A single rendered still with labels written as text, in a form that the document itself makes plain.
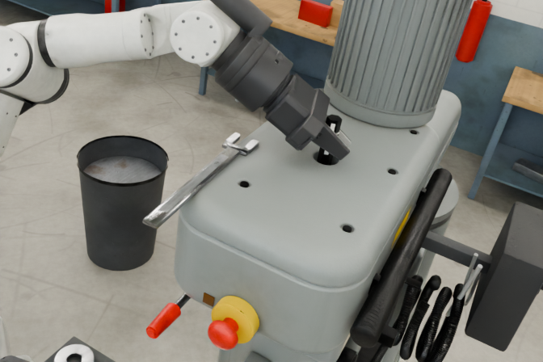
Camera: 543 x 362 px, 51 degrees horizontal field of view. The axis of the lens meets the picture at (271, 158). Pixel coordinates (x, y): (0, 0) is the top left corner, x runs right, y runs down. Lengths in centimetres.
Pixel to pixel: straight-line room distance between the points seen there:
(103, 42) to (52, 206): 307
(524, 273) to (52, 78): 82
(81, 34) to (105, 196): 224
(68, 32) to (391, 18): 46
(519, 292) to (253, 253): 58
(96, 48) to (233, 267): 34
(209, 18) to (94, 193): 237
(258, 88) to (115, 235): 247
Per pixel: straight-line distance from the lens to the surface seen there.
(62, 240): 356
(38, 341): 305
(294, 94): 76
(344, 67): 96
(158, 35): 83
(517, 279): 110
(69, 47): 81
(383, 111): 95
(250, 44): 75
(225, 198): 71
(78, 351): 152
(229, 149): 79
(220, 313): 73
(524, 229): 116
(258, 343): 97
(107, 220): 310
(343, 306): 70
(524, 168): 478
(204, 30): 72
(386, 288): 77
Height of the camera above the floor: 230
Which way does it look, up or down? 31 degrees down
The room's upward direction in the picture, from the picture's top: 11 degrees clockwise
